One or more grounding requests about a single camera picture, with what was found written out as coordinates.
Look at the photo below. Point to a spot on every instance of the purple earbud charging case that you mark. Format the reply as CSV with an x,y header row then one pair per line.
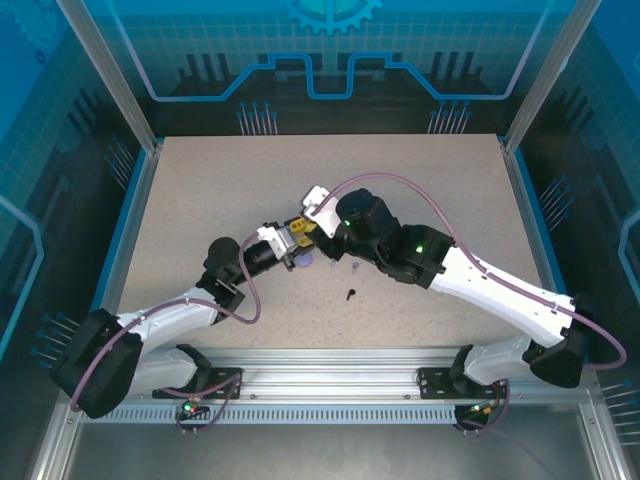
x,y
303,263

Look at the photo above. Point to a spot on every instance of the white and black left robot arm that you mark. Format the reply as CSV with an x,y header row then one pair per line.
x,y
165,320

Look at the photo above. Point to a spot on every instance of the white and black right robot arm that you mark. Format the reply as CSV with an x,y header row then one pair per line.
x,y
500,295

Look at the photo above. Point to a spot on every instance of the blue table edge strip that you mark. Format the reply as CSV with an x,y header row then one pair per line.
x,y
551,250
120,225

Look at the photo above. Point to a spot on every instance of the grey metal base tray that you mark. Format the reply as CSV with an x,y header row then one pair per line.
x,y
325,455

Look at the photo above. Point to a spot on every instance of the aluminium side rail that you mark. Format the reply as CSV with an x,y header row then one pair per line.
x,y
517,165
133,225

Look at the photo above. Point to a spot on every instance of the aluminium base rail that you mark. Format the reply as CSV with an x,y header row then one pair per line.
x,y
325,370

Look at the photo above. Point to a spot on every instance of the aluminium frame post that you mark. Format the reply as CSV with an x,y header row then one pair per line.
x,y
113,75
550,75

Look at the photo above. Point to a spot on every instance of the aluminium frame beam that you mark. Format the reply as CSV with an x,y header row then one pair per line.
x,y
607,465
50,450

